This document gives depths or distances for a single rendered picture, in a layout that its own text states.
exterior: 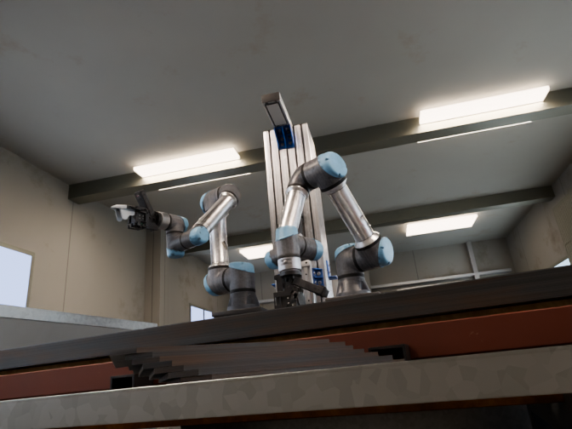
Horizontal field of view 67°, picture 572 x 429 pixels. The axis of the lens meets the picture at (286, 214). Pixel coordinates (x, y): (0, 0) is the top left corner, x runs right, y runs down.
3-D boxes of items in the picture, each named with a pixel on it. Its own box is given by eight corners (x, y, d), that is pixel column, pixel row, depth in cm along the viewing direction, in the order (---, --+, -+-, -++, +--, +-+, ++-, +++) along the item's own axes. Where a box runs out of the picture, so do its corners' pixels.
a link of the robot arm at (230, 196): (254, 192, 218) (207, 250, 180) (237, 199, 224) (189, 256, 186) (242, 174, 214) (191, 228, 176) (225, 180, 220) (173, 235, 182)
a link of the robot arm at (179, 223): (190, 232, 195) (189, 214, 198) (170, 229, 186) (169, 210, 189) (179, 237, 199) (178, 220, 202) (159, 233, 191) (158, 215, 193)
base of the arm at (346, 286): (338, 303, 194) (335, 281, 197) (372, 299, 191) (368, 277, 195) (334, 298, 180) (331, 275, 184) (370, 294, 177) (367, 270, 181)
